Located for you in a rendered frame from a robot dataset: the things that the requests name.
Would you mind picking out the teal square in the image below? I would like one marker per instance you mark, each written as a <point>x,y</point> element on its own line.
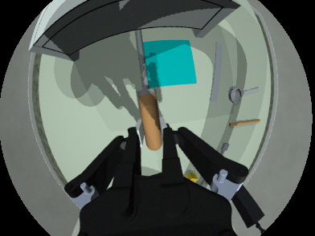
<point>169,62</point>

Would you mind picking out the yellow cube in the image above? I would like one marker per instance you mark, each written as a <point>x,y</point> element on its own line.
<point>192,176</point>

